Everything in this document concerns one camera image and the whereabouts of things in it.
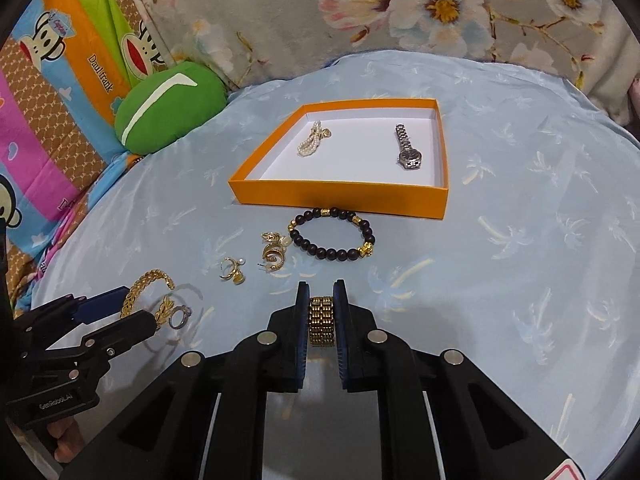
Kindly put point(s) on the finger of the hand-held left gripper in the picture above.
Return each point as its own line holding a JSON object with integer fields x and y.
{"x": 105, "y": 305}
{"x": 130, "y": 327}

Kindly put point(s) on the gold hoop earring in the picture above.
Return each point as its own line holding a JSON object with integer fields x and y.
{"x": 274, "y": 259}

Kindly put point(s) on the green pillow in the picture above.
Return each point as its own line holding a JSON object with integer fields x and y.
{"x": 170, "y": 105}

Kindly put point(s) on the gold link watch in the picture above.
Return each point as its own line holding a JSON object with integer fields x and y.
{"x": 321, "y": 322}

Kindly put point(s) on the cartoon monkey printed blanket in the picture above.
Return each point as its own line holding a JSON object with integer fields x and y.
{"x": 60, "y": 125}

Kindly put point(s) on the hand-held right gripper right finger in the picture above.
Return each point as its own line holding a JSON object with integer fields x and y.
{"x": 341, "y": 332}

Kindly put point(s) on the gold leaf bangle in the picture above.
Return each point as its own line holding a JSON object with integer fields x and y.
{"x": 145, "y": 280}

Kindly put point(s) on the person's left hand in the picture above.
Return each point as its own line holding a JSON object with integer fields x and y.
{"x": 65, "y": 440}

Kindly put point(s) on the grey floral blanket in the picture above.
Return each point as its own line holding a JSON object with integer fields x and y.
{"x": 350, "y": 10}

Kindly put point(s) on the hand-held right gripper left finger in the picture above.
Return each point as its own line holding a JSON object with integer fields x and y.
{"x": 301, "y": 332}

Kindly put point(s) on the silver wristwatch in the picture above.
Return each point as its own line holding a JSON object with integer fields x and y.
{"x": 410, "y": 155}

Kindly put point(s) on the orange cardboard box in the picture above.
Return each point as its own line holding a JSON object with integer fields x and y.
{"x": 350, "y": 200}

